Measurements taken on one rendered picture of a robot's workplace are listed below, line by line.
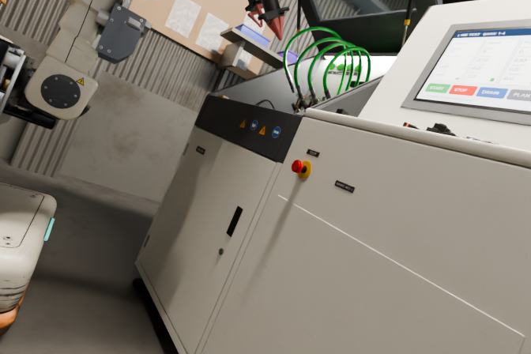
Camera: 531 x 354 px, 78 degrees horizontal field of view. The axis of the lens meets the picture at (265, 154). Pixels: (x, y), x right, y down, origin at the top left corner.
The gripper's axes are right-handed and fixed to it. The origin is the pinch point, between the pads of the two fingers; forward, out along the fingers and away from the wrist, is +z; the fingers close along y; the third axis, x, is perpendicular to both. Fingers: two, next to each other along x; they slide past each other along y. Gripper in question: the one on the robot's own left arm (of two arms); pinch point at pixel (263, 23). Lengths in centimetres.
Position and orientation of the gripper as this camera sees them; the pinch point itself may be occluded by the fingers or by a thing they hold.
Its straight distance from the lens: 150.7
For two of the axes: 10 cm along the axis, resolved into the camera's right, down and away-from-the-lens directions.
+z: 3.7, 9.2, 1.6
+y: -4.8, 0.4, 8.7
